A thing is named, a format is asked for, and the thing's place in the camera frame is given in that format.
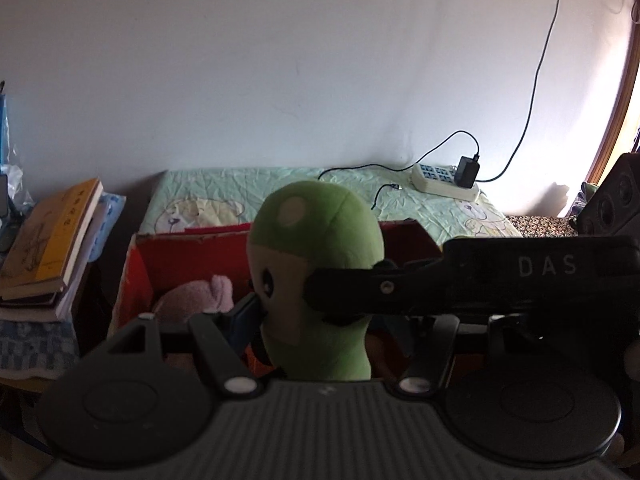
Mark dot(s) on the green cartoon bed sheet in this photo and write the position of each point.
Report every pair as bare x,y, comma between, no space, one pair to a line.
355,199

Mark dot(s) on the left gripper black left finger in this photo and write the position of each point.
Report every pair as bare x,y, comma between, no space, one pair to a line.
219,340

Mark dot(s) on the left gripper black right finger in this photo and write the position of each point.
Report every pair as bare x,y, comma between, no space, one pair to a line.
412,354

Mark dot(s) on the green plush toy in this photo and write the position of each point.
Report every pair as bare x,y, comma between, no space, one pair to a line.
316,323

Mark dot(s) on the pink plush toy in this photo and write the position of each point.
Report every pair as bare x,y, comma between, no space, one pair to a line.
201,296

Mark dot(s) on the book stack under yellow book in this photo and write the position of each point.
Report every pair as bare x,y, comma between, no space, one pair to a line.
52,308

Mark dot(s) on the black speaker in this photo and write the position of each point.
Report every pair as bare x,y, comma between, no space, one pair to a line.
614,207

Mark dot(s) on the red cardboard box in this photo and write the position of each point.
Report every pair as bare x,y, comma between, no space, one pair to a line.
157,263

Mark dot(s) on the white power strip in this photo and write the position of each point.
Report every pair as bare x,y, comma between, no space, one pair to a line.
439,180

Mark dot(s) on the blue checkered cloth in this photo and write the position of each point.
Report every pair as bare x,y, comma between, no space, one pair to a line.
37,350

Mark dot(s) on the black power adapter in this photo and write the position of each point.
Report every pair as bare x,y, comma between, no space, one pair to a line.
466,172

